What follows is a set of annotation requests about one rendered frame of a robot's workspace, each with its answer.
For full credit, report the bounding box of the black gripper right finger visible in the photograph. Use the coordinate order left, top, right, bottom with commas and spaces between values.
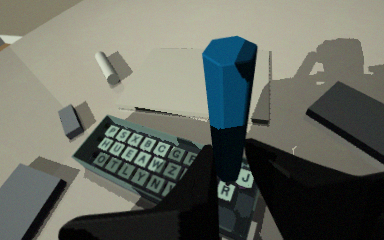
244, 138, 384, 240

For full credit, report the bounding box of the grey keyboard with white letter keys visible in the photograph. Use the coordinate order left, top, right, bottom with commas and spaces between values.
71, 114, 259, 240

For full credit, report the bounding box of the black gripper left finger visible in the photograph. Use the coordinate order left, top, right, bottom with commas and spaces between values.
58, 144, 220, 240

